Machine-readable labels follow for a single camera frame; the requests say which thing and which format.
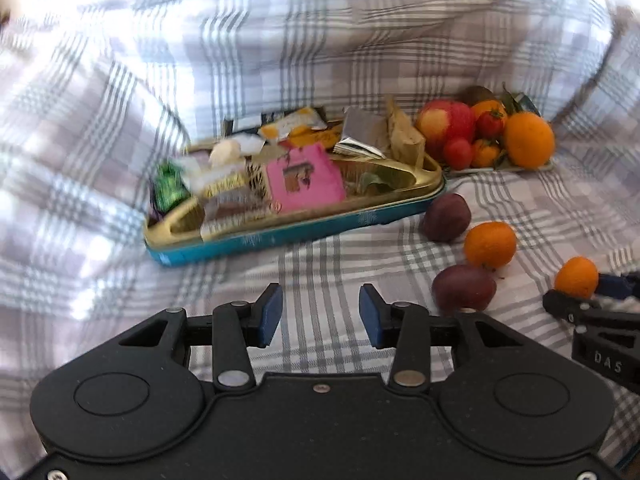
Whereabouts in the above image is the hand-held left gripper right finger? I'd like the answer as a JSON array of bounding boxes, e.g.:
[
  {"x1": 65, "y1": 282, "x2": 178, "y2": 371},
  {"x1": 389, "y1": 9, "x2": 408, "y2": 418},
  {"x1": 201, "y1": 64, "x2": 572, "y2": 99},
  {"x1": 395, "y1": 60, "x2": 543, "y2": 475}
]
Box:
[{"x1": 358, "y1": 283, "x2": 523, "y2": 388}]

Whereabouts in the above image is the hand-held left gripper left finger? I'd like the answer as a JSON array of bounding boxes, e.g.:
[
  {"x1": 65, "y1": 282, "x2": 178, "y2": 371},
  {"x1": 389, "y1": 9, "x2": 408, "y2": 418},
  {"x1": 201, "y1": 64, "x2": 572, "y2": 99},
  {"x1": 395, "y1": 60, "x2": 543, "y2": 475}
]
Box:
[{"x1": 117, "y1": 282, "x2": 284, "y2": 393}]

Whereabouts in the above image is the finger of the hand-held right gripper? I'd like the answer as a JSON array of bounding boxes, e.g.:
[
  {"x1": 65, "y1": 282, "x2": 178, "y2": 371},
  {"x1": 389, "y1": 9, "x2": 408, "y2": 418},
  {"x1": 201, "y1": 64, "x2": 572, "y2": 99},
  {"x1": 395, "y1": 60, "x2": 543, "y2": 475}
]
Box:
[
  {"x1": 596, "y1": 271, "x2": 640, "y2": 299},
  {"x1": 542, "y1": 289, "x2": 640, "y2": 332}
]

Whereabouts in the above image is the small mandarin orange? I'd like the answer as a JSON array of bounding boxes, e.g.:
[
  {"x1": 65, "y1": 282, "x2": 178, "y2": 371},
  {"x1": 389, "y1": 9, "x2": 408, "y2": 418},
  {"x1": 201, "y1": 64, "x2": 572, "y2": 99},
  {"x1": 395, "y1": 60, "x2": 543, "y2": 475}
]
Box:
[
  {"x1": 464, "y1": 221, "x2": 517, "y2": 270},
  {"x1": 554, "y1": 256, "x2": 600, "y2": 299},
  {"x1": 471, "y1": 100, "x2": 508, "y2": 123},
  {"x1": 471, "y1": 139, "x2": 502, "y2": 168}
]

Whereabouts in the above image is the blue and gold tin tray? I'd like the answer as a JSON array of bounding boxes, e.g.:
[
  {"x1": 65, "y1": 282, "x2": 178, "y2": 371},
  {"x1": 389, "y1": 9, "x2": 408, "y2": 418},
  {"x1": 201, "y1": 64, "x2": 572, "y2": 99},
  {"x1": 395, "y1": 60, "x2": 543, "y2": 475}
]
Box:
[{"x1": 143, "y1": 125, "x2": 447, "y2": 267}]

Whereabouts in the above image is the purple passion fruit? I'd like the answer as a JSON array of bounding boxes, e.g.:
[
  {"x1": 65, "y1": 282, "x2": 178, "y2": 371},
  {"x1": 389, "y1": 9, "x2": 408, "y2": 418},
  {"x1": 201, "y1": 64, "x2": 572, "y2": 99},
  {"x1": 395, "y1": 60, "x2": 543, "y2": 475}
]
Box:
[
  {"x1": 419, "y1": 192, "x2": 472, "y2": 243},
  {"x1": 431, "y1": 265, "x2": 497, "y2": 313}
]

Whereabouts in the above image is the clear packet with dark snack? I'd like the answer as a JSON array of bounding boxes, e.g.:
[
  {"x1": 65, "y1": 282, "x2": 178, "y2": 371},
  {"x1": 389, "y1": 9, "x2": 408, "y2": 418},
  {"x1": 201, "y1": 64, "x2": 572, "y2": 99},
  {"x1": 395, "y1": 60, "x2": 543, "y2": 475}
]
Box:
[{"x1": 199, "y1": 172, "x2": 274, "y2": 239}]

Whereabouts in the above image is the green leaf print packet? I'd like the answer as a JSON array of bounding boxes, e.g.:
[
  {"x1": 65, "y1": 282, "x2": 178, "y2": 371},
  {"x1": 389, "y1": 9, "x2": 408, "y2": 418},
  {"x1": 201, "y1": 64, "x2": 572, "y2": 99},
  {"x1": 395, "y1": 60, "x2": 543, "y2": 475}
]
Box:
[{"x1": 350, "y1": 167, "x2": 416, "y2": 197}]

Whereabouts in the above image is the black and white snack packet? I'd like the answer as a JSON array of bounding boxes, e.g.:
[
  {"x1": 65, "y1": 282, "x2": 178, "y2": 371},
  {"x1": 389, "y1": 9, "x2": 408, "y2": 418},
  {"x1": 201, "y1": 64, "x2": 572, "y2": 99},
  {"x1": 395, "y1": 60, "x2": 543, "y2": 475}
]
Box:
[{"x1": 245, "y1": 160, "x2": 271, "y2": 201}]

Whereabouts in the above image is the pink snack packet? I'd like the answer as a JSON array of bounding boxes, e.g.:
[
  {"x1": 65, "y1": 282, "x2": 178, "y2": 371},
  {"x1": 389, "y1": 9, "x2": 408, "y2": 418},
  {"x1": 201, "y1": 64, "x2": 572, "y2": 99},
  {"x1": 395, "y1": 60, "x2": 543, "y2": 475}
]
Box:
[{"x1": 265, "y1": 142, "x2": 347, "y2": 213}]

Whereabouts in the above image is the white fruit plate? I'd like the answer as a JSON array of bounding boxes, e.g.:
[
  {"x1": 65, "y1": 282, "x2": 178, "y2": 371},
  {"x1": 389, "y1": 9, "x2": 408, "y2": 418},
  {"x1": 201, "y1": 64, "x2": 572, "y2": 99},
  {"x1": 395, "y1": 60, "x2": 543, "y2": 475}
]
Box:
[{"x1": 445, "y1": 157, "x2": 555, "y2": 177}]

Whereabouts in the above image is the green foil candy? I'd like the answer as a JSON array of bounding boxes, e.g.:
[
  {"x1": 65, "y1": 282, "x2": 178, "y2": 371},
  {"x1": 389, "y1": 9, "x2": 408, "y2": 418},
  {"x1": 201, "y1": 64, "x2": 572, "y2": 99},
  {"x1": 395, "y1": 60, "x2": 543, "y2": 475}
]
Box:
[{"x1": 150, "y1": 160, "x2": 191, "y2": 211}]

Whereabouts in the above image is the large oval orange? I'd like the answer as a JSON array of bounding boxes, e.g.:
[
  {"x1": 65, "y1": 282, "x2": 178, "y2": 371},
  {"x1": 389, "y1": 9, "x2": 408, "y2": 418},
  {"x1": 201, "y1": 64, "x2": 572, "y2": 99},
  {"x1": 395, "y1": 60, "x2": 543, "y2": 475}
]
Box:
[{"x1": 502, "y1": 112, "x2": 557, "y2": 170}]

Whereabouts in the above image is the white wrapped candy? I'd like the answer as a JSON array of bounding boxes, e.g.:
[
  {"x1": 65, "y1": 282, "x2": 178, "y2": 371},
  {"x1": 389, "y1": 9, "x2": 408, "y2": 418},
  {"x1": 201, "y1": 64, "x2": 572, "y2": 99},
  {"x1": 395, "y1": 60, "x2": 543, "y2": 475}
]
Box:
[{"x1": 207, "y1": 135, "x2": 266, "y2": 168}]

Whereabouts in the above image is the silver foil packet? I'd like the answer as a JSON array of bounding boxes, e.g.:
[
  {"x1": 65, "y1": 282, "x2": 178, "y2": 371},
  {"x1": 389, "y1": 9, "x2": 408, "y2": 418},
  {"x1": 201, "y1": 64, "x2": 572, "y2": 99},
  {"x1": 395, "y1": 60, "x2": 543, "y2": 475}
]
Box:
[{"x1": 334, "y1": 106, "x2": 391, "y2": 161}]

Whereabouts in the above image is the tan paper snack packet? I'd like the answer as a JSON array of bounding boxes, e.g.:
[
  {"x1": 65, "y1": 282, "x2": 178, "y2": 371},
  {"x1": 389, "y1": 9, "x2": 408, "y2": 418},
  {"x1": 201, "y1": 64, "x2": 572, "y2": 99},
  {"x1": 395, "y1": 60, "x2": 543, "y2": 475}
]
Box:
[{"x1": 385, "y1": 97, "x2": 427, "y2": 168}]

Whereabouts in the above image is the red cherry tomato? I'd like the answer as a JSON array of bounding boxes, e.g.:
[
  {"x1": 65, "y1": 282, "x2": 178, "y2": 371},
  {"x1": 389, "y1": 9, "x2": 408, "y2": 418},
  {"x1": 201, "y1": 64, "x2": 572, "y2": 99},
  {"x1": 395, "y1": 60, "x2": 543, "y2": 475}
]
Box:
[
  {"x1": 475, "y1": 110, "x2": 506, "y2": 140},
  {"x1": 442, "y1": 137, "x2": 475, "y2": 171}
]

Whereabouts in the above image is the orange snack packet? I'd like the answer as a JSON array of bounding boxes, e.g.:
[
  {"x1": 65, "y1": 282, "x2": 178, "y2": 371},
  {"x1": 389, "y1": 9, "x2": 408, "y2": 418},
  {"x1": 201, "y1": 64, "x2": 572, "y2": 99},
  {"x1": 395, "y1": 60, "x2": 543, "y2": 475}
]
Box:
[{"x1": 290, "y1": 125, "x2": 346, "y2": 151}]

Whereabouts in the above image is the yellow and white snack packet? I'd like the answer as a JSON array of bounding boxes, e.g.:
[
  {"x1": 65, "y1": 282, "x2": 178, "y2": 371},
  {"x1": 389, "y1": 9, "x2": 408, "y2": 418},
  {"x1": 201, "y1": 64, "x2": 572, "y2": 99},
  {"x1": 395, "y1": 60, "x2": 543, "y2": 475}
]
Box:
[{"x1": 257, "y1": 106, "x2": 326, "y2": 141}]

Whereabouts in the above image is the dark green small packet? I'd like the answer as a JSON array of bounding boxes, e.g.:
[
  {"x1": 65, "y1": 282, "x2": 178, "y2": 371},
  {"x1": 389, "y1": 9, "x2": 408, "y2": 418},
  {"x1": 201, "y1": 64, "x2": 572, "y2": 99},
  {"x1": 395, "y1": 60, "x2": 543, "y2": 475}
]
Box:
[{"x1": 515, "y1": 92, "x2": 542, "y2": 117}]

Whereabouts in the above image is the red and yellow apple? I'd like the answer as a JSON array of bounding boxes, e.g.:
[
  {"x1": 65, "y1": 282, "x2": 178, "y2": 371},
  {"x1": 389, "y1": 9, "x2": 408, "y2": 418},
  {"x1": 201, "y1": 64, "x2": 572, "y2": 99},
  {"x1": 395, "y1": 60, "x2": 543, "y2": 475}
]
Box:
[{"x1": 415, "y1": 100, "x2": 476, "y2": 161}]

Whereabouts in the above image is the brown kiwi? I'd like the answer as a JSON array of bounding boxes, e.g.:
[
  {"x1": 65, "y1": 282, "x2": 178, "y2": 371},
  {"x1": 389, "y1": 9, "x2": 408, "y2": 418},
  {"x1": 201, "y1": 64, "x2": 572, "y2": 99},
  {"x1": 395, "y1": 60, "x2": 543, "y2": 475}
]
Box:
[{"x1": 457, "y1": 86, "x2": 496, "y2": 107}]

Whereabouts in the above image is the grey plaid blanket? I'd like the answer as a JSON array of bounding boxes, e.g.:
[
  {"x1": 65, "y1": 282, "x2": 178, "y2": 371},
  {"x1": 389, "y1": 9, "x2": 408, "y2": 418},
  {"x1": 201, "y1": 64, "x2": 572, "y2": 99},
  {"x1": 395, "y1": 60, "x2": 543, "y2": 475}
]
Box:
[{"x1": 0, "y1": 0, "x2": 640, "y2": 476}]

